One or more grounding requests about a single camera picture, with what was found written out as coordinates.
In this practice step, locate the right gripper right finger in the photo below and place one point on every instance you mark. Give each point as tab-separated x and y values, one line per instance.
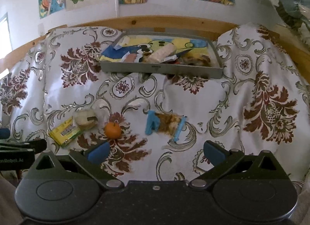
223	161

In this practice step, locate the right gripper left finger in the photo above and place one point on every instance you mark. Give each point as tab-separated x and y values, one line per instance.
90	160

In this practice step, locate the yellow snack box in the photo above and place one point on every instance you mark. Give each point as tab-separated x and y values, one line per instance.
65	133

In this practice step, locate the orange tangerine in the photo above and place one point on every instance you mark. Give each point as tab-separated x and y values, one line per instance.
112	130

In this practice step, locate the blue brown snack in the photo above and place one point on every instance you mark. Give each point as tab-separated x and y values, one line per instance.
167	123

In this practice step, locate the gold foil snack packet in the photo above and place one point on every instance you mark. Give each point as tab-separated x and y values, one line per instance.
197	59

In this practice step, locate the beige nougat bar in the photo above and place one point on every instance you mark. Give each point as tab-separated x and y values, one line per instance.
161	53

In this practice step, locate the dark blue snack bar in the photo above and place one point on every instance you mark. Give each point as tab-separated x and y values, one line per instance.
175	56

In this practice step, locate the floral white bedspread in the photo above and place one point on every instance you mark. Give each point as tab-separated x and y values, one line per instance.
261	102

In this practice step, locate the grey tray with drawing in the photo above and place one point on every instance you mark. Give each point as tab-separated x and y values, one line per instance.
145	43

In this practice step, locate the wooden bed frame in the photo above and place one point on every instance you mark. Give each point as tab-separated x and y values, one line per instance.
162	23

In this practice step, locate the white wall outlet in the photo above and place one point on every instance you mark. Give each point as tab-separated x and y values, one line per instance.
41	29

